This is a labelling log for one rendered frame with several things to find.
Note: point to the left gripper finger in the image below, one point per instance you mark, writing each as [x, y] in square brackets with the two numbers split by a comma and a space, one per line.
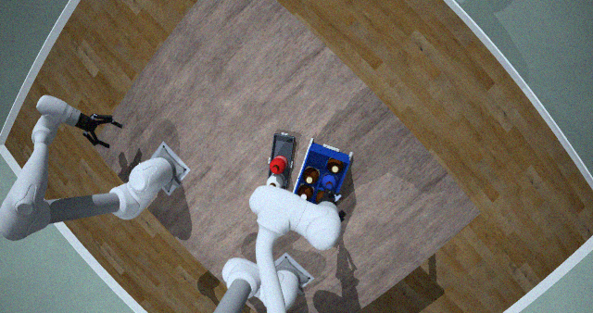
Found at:
[95, 140]
[105, 119]

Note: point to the brown bottle with white cap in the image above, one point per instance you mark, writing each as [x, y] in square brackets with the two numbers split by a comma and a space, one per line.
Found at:
[305, 191]
[333, 165]

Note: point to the brown bottle with cream cap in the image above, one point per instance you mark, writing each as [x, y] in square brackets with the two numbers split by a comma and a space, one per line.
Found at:
[311, 174]

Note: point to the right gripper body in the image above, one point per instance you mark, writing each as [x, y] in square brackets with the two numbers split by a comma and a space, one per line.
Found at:
[332, 200]

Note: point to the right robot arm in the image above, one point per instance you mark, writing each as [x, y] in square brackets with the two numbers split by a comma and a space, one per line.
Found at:
[279, 211]

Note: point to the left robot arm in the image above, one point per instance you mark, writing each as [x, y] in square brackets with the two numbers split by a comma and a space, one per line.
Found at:
[126, 201]

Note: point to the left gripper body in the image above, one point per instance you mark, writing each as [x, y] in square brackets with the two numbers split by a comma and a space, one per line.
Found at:
[85, 122]

